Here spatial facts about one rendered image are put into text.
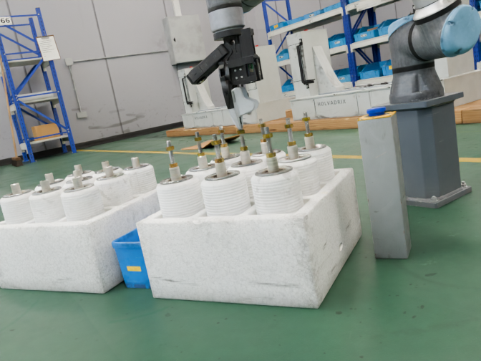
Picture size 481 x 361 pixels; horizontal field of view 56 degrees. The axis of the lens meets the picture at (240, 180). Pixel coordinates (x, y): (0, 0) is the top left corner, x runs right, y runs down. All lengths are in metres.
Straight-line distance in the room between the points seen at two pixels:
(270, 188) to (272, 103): 3.71
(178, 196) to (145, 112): 6.81
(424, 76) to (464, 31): 0.17
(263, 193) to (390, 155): 0.29
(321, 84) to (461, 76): 1.21
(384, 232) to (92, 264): 0.68
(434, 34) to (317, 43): 2.79
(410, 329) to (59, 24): 7.13
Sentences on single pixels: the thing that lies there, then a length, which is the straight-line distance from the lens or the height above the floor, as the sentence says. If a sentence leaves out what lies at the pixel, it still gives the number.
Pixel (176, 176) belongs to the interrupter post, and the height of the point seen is 0.26.
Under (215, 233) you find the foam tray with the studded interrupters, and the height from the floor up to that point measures 0.15.
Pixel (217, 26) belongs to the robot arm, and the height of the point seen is 0.56.
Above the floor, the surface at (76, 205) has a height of 0.22.
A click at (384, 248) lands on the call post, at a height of 0.03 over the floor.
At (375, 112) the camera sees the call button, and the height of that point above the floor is 0.32.
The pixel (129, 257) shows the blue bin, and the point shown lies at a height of 0.08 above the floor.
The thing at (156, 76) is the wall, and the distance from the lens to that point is 7.90.
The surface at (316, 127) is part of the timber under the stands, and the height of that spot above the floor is 0.03.
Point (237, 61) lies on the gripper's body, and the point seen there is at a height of 0.48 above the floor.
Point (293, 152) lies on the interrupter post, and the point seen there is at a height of 0.27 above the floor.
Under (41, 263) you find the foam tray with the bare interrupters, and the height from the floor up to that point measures 0.08.
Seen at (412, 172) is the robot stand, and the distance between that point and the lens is 1.40.
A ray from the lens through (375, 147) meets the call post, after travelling 0.99.
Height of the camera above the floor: 0.42
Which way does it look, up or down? 11 degrees down
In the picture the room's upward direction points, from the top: 11 degrees counter-clockwise
